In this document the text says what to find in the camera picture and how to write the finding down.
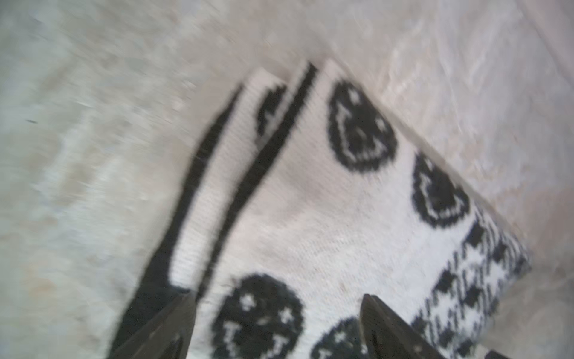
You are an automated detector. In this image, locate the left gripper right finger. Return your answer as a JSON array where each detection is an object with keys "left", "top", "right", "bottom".
[{"left": 360, "top": 294, "right": 444, "bottom": 359}]

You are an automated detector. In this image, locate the black white smiley scarf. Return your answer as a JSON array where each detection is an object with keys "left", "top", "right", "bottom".
[{"left": 109, "top": 61, "right": 530, "bottom": 358}]

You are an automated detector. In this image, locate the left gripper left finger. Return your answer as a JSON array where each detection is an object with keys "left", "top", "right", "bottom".
[{"left": 109, "top": 292, "right": 196, "bottom": 359}]

